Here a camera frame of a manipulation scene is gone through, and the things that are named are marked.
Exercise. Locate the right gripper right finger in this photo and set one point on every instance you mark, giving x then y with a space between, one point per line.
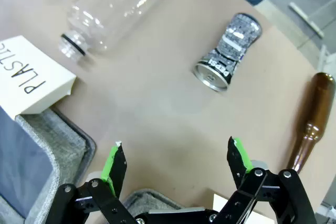
240 163

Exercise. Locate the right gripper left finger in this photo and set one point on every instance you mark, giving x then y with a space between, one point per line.
115 171

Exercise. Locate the white PLASTIC tent card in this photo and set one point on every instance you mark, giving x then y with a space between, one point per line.
31 77

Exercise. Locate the grey fabric can basket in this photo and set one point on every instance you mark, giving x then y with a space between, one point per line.
152 197

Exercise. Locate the crushed black Pepsi can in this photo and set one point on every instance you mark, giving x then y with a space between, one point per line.
231 48

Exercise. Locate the grey fabric plastic basket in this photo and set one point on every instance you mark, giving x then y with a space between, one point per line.
52 140

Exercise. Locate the large clear plastic bottle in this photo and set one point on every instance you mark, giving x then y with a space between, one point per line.
110 6

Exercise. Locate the brown glass bottle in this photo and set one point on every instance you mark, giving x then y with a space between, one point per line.
315 108

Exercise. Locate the white CAN tent card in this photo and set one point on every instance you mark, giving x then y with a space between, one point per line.
219 200

